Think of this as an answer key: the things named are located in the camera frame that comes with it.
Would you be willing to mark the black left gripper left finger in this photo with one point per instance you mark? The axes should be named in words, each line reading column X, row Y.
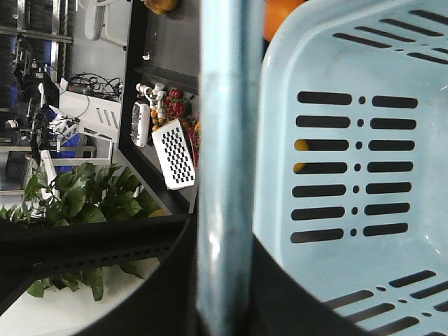
column 164, row 303

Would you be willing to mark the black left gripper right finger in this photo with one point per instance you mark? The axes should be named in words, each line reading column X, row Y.
column 279, row 306

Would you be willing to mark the light blue plastic basket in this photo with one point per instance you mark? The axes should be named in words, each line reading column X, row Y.
column 330, row 147

